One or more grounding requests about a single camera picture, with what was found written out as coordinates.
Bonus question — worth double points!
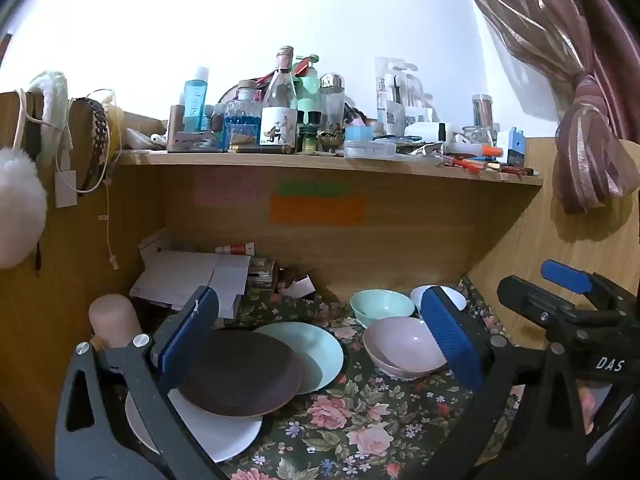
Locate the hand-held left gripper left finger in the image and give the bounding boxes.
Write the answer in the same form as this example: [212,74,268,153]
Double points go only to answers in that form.
[55,285,231,480]

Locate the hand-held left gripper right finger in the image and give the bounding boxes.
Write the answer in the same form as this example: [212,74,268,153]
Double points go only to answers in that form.
[420,285,587,480]

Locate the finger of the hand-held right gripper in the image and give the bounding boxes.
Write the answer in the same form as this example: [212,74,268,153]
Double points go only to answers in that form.
[541,259,626,306]
[497,275,586,343]

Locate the white bowl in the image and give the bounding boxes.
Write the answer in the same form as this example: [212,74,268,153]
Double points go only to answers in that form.
[410,285,468,317]

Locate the pink bowl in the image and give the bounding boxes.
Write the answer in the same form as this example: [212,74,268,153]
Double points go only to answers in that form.
[363,316,448,380]

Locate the brown plate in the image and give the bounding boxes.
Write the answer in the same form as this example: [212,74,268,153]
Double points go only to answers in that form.
[177,330,304,418]

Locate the mint green bowl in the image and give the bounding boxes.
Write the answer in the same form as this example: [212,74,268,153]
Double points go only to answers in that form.
[349,288,416,329]

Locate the white plate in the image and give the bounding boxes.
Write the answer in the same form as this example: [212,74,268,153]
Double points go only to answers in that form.
[125,387,263,463]

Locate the mint green plate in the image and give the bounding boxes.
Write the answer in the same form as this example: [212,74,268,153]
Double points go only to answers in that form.
[252,321,345,395]

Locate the person's right hand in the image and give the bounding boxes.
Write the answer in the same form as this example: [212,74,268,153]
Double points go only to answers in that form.
[580,389,599,436]

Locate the white cardboard boxes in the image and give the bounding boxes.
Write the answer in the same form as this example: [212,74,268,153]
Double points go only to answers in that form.
[130,232,251,320]

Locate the stack of small books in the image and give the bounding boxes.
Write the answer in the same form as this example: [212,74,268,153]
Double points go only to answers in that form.
[247,255,279,291]

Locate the small white paper box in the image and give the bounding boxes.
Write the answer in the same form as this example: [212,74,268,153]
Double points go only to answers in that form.
[277,275,316,302]

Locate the floral tablecloth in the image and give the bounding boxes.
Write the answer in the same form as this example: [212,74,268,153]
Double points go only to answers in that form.
[215,275,526,480]

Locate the pile of pens and lipsticks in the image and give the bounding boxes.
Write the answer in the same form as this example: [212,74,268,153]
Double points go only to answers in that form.
[439,155,542,177]

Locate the blue and white box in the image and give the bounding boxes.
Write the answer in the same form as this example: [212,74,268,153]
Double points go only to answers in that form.
[497,127,526,166]

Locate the pink sticky note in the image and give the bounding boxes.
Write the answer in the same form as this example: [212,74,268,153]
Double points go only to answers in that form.
[194,167,261,206]

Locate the empty clear glass jar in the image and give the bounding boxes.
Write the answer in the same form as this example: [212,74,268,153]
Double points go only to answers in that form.
[462,126,494,147]

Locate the striped pink curtain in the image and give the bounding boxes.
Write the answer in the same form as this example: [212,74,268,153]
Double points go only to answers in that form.
[452,0,640,213]

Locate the orange sticky note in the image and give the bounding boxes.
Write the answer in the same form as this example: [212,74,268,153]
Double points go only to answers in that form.
[270,195,365,226]

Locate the glass jar of sticks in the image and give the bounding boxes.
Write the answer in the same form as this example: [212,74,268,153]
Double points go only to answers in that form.
[472,94,496,129]

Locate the green sticky note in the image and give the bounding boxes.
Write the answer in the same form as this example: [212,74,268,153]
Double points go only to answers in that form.
[277,182,347,196]

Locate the white paper tag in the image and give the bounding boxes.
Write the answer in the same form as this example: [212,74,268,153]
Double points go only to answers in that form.
[54,170,78,209]

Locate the clear plastic case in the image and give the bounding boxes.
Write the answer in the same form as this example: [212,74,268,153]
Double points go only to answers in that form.
[343,140,397,159]

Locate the white pom-pom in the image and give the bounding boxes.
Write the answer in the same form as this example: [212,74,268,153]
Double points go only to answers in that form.
[0,147,48,269]

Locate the square glass bottle blue liquid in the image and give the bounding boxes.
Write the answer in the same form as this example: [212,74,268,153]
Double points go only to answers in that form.
[223,81,263,152]

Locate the patterned headband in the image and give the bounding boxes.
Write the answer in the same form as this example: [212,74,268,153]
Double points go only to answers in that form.
[69,97,110,192]

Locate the yellow hair accessory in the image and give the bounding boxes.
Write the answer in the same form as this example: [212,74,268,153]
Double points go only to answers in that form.
[99,89,124,154]

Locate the tall blue liquid bottle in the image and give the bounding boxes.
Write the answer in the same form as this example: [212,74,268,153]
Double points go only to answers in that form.
[182,66,209,133]

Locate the dark green small bottle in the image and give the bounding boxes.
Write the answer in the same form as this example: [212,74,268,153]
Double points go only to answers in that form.
[298,110,322,153]

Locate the packaged beauty tools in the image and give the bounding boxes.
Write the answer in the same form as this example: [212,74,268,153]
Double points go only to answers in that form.
[375,57,427,136]

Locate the clear bottle with illustrated label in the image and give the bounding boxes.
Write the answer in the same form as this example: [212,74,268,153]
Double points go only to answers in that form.
[259,46,299,153]

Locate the clear bottle with silver cap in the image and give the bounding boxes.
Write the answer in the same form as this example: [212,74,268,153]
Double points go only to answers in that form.
[319,73,346,132]

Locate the mint green pump bottle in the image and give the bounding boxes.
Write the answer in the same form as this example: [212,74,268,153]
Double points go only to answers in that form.
[295,55,321,112]

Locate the white fluffy headband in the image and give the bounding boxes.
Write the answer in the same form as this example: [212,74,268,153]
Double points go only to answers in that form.
[26,71,75,171]

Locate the white cord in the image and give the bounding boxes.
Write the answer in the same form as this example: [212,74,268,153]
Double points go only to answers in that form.
[96,160,121,272]

